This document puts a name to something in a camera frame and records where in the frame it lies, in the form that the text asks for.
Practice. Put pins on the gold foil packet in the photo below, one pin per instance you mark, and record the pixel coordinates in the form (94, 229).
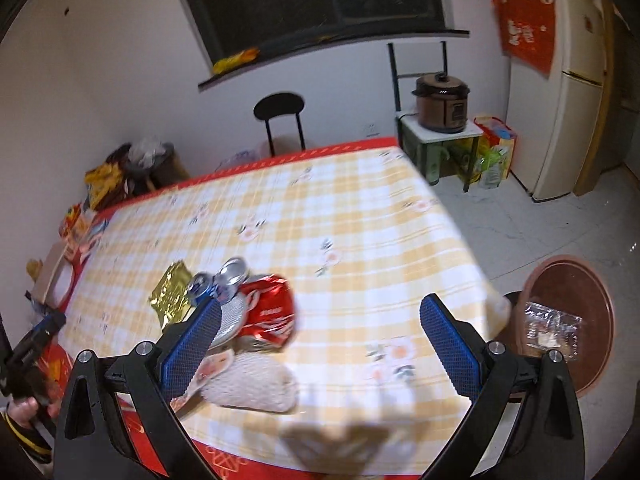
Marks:
(172, 292)

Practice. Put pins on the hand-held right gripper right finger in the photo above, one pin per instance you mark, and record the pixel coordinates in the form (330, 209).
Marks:
(450, 345)

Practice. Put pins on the flat brown cardboard box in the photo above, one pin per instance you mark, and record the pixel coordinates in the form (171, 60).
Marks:
(50, 270)

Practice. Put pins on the white wall socket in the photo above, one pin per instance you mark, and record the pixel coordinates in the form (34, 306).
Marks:
(371, 129)

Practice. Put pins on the red printed cloth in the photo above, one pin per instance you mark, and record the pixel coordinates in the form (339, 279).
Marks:
(525, 35)

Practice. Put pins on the black chair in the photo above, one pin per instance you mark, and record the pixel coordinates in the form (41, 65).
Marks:
(277, 105)

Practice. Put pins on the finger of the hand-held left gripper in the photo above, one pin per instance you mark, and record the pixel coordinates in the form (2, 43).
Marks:
(45, 327)

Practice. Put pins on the colourful shopping bag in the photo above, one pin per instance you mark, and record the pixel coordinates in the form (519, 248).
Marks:
(495, 160)

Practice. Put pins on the dark window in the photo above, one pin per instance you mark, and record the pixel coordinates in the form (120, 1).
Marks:
(300, 0)

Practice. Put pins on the brown pressure cooker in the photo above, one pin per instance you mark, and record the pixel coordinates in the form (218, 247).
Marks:
(442, 105)

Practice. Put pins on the yellow snack packet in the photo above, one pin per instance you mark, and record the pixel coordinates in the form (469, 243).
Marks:
(235, 60)

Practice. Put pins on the wooden door frame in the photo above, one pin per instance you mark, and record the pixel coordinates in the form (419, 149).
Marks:
(597, 160)

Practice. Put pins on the person's left forearm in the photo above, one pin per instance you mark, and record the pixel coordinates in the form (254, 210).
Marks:
(20, 442)

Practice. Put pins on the crushed silver blue can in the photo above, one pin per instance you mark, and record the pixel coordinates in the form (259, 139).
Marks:
(225, 275)

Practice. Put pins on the pale green kettle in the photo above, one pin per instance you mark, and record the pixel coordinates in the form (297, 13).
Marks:
(440, 160)

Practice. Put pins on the person's left hand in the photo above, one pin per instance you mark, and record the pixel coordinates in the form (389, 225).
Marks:
(22, 412)

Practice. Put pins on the yellow plaid tablecloth table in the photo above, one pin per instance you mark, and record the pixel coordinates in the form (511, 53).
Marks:
(235, 462)

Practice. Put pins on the black window sill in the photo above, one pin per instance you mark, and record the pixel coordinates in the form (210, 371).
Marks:
(350, 42)

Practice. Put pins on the black rack white top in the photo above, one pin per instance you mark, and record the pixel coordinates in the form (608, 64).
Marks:
(420, 130)

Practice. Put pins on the white fridge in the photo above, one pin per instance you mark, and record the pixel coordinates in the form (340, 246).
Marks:
(565, 110)

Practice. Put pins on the pink meat tray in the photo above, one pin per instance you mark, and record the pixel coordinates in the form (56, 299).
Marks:
(552, 330)

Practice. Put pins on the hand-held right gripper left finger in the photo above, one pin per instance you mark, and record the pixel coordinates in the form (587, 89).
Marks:
(192, 342)

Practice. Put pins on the small red fridge sticker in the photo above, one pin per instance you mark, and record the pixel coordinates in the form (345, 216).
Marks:
(589, 24)

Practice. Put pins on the yellow plaid floral tablecloth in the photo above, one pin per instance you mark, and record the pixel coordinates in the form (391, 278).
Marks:
(350, 210)

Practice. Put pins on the crumpled clear plastic bag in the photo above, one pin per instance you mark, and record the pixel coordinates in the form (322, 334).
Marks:
(145, 152)

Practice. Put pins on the red snack packet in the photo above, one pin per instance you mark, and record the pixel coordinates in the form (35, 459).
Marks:
(75, 222)
(267, 310)

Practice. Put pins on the yellow printed bags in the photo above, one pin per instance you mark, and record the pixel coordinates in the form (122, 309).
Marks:
(102, 182)

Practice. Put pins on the white floral pouch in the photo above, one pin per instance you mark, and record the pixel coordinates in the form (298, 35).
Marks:
(217, 364)

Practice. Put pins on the brown round bin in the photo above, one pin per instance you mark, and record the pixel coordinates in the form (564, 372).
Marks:
(595, 310)

